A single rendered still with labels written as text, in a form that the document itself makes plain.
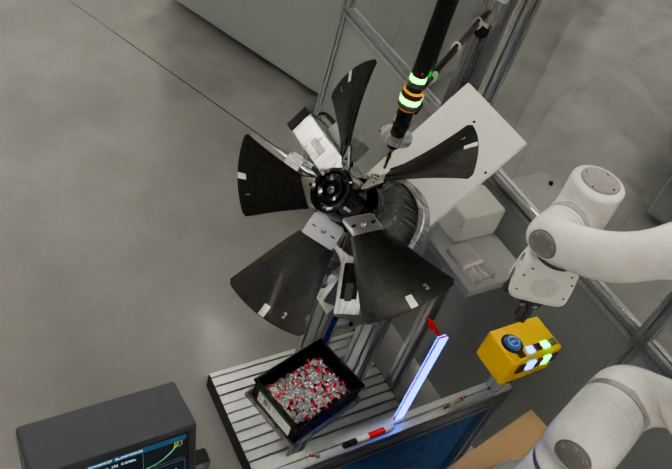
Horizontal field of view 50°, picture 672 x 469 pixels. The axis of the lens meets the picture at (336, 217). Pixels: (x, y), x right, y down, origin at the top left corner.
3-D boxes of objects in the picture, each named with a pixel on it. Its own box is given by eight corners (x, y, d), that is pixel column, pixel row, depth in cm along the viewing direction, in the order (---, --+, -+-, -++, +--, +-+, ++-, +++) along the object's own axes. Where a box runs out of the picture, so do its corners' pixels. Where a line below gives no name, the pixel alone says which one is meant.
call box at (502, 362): (520, 339, 189) (537, 314, 182) (544, 371, 183) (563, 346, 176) (473, 356, 181) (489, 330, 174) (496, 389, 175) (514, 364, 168)
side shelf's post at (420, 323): (389, 384, 288) (464, 240, 232) (394, 393, 286) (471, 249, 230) (381, 387, 286) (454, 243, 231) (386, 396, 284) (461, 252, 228)
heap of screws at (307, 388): (313, 357, 187) (316, 349, 185) (350, 397, 181) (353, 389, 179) (255, 393, 176) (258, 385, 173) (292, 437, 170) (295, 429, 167)
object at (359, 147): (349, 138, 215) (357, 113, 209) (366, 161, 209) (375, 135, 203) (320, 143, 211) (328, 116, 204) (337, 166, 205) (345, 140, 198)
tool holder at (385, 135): (390, 119, 161) (404, 82, 154) (419, 133, 159) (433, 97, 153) (374, 138, 154) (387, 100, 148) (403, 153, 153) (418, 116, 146)
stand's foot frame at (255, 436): (349, 342, 298) (354, 331, 293) (407, 439, 272) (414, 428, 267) (206, 386, 268) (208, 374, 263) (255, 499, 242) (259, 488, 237)
